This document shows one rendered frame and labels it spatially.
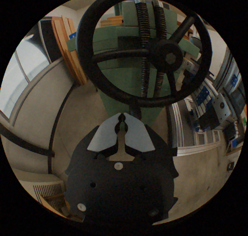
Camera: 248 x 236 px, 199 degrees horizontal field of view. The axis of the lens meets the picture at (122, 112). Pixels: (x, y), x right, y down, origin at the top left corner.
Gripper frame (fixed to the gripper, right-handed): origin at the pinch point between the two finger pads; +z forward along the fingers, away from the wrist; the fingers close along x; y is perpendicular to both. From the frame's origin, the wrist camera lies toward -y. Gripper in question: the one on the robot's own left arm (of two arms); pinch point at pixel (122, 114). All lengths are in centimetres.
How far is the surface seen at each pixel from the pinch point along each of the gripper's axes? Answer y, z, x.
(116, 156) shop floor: 68, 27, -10
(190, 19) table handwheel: -18.8, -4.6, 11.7
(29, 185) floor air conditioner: 46, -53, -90
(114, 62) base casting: -12.9, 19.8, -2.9
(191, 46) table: -25.7, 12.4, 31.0
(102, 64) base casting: -12.9, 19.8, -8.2
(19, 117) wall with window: 0, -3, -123
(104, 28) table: -26.2, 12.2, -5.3
